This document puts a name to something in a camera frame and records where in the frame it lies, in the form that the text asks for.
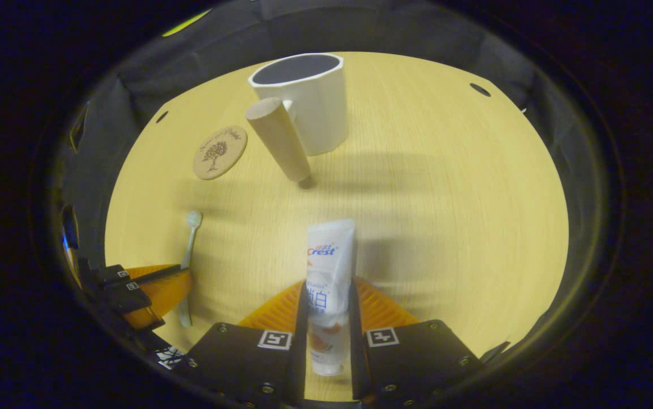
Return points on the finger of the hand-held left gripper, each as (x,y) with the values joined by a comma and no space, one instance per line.
(161,292)
(113,275)

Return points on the white toothbrush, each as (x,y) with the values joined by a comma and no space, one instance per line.
(190,244)

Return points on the round cork coaster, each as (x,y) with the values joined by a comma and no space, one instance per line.
(219,153)

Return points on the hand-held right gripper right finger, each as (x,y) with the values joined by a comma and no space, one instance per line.
(356,363)

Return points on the white toothpaste tube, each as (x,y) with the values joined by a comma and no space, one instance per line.
(331,267)

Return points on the wooden desktop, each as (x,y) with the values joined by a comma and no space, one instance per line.
(445,199)

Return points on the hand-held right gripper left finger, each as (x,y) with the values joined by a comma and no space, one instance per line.
(298,363)

